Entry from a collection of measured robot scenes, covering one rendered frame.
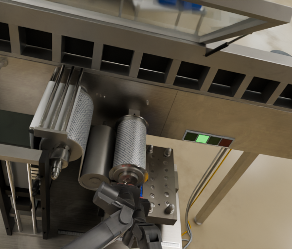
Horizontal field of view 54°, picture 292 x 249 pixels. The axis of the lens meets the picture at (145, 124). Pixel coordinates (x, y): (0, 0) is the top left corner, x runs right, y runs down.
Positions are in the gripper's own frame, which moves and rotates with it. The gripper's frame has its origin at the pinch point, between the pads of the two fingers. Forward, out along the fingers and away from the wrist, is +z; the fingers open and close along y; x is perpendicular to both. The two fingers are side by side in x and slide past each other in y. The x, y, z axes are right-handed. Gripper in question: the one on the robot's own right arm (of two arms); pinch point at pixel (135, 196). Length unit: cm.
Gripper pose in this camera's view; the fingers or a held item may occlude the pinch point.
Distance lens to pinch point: 127.1
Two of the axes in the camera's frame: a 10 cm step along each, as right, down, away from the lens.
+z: -0.9, -2.8, 9.6
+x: 2.1, -9.4, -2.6
